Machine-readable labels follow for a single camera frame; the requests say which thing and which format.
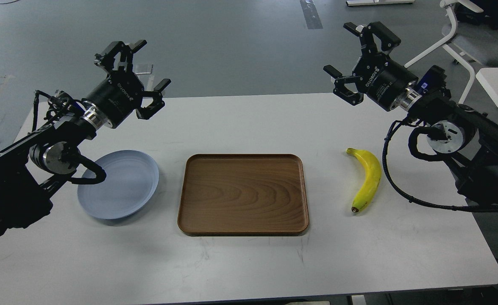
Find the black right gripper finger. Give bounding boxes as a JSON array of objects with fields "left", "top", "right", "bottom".
[
  {"left": 323, "top": 64, "right": 363, "bottom": 106},
  {"left": 343, "top": 22, "right": 401, "bottom": 60}
]

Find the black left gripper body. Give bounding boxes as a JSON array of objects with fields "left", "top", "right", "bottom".
[{"left": 82, "top": 72, "right": 144, "bottom": 129}]

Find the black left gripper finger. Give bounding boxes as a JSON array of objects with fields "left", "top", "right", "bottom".
[
  {"left": 94, "top": 40, "right": 147, "bottom": 79},
  {"left": 135, "top": 78, "right": 172, "bottom": 120}
]

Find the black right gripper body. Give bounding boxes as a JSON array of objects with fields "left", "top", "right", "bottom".
[{"left": 353, "top": 54, "right": 419, "bottom": 111}]

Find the light blue plate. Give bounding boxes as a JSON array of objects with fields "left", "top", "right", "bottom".
[{"left": 78, "top": 150, "right": 159, "bottom": 220}]

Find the yellow banana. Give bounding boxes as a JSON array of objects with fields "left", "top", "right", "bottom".
[{"left": 346, "top": 147, "right": 382, "bottom": 213}]

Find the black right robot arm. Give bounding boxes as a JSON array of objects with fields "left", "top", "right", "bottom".
[{"left": 323, "top": 22, "right": 498, "bottom": 213}]

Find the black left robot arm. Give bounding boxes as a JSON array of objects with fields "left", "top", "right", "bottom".
[{"left": 0, "top": 40, "right": 171, "bottom": 236}]

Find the white office chair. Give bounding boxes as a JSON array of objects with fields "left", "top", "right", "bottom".
[{"left": 404, "top": 0, "right": 498, "bottom": 104}]

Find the brown wooden tray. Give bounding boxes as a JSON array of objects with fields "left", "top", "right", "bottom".
[{"left": 177, "top": 154, "right": 310, "bottom": 236}]

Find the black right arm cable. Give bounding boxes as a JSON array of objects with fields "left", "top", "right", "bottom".
[{"left": 382, "top": 121, "right": 498, "bottom": 214}]

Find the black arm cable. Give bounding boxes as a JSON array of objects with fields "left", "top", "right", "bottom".
[
  {"left": 382, "top": 121, "right": 498, "bottom": 214},
  {"left": 64, "top": 153, "right": 107, "bottom": 185}
]

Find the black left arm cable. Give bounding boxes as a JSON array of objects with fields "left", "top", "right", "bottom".
[{"left": 64, "top": 153, "right": 107, "bottom": 185}]

